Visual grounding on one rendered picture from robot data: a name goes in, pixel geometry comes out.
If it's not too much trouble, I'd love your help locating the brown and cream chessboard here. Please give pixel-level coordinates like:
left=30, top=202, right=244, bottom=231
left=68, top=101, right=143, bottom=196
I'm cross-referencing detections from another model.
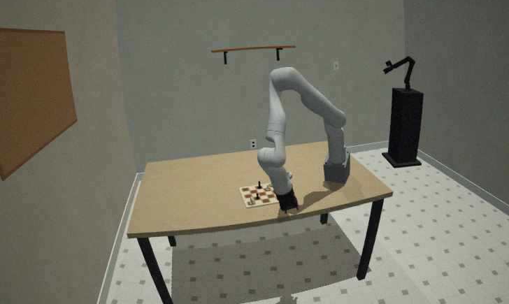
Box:
left=239, top=183, right=279, bottom=208

